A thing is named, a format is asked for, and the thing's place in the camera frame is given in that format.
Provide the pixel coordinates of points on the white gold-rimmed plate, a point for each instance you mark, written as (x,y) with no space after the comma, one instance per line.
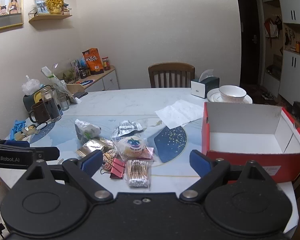
(250,101)

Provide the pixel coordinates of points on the blue gloves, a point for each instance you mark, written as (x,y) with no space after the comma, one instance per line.
(17,128)

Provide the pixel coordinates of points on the pink sticky note pad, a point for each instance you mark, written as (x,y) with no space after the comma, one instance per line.
(115,174)

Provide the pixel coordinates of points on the clear plant container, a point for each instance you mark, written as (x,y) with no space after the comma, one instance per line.
(67,75)

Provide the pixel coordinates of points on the white wooden sideboard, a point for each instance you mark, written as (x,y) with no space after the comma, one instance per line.
(107,80)

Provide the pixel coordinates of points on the cotton swab packet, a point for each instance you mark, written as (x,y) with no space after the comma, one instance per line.
(138,172)

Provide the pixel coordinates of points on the doll face toy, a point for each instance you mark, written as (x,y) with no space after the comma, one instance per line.
(108,160)

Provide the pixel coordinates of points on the glass tumbler dark tea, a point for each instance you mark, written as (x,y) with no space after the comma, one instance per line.
(51,107)

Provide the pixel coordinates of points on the small photo frame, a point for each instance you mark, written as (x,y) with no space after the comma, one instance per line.
(41,6)

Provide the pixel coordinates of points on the grey green container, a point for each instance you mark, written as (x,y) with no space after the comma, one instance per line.
(27,102)

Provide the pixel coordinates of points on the red cardboard box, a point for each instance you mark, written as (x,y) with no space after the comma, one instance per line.
(240,160)

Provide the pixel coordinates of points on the pink binder clip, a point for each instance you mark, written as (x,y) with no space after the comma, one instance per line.
(118,165)

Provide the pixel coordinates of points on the dark door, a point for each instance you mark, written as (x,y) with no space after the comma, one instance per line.
(247,42)

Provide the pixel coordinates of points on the blue white tissue packet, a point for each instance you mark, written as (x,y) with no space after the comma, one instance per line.
(87,130)

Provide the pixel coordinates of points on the white tissue box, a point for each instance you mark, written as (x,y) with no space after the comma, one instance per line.
(198,90)

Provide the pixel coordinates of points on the silver foil packet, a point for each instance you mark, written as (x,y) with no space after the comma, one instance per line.
(125,128)

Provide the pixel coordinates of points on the gold flower ornament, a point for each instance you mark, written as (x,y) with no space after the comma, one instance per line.
(55,3)

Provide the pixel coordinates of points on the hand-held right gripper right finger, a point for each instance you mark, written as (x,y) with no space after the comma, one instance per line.
(200,163)

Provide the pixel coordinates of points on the white gold-rimmed bowl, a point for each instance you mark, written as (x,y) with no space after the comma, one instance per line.
(231,95)

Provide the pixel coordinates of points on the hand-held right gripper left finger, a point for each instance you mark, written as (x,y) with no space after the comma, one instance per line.
(92,162)

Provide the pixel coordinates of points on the orange snack bag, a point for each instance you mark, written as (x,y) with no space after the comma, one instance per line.
(93,61)

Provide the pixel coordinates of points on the small glass jar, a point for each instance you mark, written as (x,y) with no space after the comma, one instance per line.
(63,102)

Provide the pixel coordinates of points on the dark jar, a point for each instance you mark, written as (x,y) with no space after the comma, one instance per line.
(84,72)

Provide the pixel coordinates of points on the white entry cabinet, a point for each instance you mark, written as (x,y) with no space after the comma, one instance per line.
(292,72)

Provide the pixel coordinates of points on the sneakers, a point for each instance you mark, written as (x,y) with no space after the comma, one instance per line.
(267,95)

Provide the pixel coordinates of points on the brown mug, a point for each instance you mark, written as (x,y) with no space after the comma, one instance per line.
(40,112)

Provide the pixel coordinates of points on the stack of white plates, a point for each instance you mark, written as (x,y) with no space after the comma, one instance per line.
(212,96)

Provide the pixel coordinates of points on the wooden wall shelf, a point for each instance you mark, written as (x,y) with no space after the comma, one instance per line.
(50,17)

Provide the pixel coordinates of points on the wooden stand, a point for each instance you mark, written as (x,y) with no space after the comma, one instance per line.
(75,87)

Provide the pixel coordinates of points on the wooden chair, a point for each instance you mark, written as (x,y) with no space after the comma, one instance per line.
(170,67)

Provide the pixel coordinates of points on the red jar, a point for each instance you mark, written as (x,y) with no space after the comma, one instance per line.
(106,63)

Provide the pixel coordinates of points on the hanging bags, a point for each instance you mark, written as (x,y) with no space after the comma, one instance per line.
(272,27)

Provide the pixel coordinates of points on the white paper sheet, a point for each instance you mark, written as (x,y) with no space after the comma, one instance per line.
(180,112)

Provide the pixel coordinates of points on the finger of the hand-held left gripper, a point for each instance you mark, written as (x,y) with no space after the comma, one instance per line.
(17,143)
(48,153)

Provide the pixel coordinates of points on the blueberry bread packet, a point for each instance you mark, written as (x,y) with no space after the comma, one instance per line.
(131,146)

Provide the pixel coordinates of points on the crumpled white plastic bag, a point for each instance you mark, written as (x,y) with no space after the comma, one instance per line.
(30,85)

